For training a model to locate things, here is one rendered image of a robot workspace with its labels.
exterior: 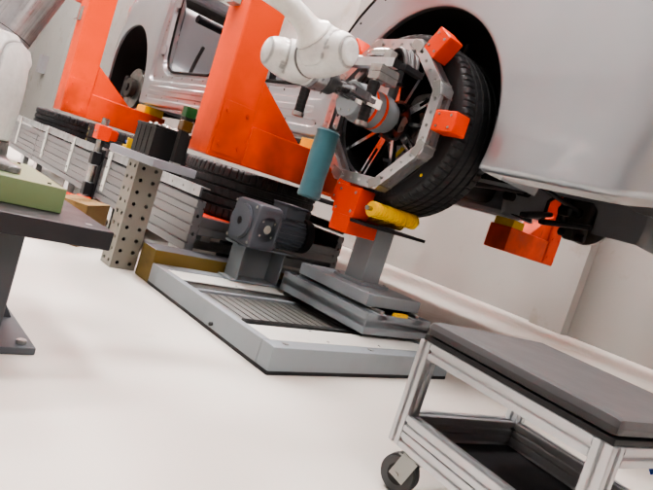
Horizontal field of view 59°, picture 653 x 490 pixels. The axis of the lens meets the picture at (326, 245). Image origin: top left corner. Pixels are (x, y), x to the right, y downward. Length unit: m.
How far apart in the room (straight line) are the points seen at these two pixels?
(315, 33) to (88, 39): 2.73
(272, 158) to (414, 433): 1.53
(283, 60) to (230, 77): 0.68
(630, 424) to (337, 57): 1.02
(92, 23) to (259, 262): 2.21
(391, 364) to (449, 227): 4.28
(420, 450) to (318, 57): 0.95
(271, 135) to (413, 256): 4.12
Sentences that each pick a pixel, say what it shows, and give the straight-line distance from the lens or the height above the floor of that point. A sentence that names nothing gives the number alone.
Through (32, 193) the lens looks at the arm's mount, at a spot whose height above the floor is 0.33.
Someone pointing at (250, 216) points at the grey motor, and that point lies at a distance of 2.17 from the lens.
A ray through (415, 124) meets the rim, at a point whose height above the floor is 0.85.
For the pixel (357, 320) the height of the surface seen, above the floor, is 0.13.
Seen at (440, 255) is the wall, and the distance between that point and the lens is 6.10.
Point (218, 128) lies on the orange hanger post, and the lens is 2.24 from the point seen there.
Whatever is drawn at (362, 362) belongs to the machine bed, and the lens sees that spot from 1.81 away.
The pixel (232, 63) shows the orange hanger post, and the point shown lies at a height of 0.87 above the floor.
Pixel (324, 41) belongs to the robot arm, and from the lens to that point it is 1.50.
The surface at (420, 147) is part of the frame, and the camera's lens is 1.94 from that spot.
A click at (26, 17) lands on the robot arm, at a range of 1.57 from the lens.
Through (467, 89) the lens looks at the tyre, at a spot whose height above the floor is 0.98.
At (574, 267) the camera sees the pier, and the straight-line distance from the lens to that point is 5.27.
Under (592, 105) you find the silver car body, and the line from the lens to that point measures 1.86.
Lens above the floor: 0.50
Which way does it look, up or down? 4 degrees down
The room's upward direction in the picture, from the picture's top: 18 degrees clockwise
